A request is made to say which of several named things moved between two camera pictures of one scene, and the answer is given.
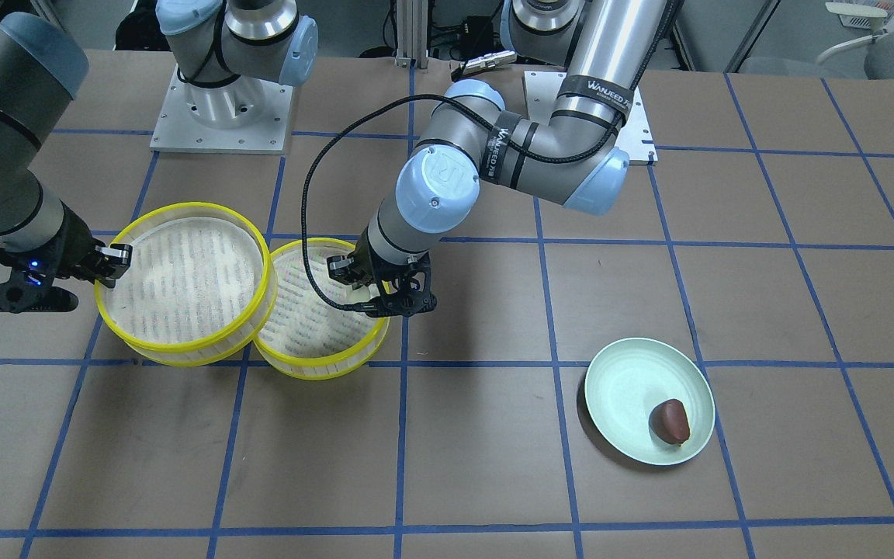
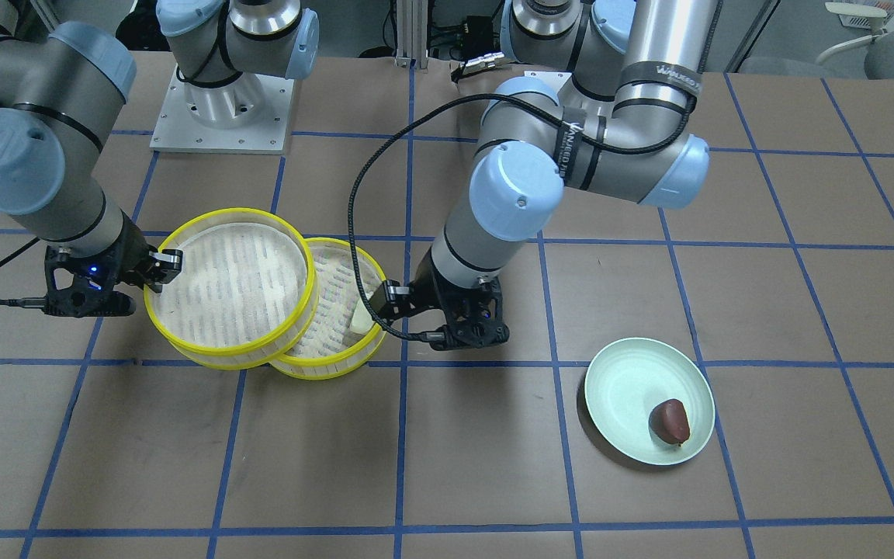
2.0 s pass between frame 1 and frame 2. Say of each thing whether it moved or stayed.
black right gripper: moved
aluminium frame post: stayed
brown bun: stayed
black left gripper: moved
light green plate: stayed
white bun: moved
